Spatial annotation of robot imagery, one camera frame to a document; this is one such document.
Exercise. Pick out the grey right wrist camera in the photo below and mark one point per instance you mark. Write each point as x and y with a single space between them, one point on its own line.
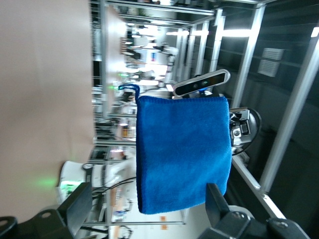
202 83

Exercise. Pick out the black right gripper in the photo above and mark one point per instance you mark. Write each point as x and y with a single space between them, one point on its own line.
239 129

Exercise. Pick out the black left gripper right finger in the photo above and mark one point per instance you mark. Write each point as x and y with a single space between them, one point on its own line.
216 206

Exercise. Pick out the aluminium profile frame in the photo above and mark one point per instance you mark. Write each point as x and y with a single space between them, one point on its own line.
286 122

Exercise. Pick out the white paper sheet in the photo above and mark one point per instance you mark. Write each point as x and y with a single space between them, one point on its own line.
268 67

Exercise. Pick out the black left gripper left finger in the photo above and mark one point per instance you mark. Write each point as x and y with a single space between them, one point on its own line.
78 204

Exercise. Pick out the blue microfibre towel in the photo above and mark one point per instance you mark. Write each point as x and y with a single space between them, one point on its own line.
183 154

